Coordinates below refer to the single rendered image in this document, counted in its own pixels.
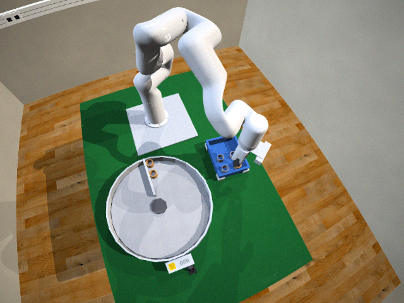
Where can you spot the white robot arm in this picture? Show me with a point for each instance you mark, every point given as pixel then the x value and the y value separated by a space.
pixel 154 58

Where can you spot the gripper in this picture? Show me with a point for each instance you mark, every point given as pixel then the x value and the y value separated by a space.
pixel 239 156

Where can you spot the blue crate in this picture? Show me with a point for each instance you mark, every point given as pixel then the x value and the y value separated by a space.
pixel 224 146

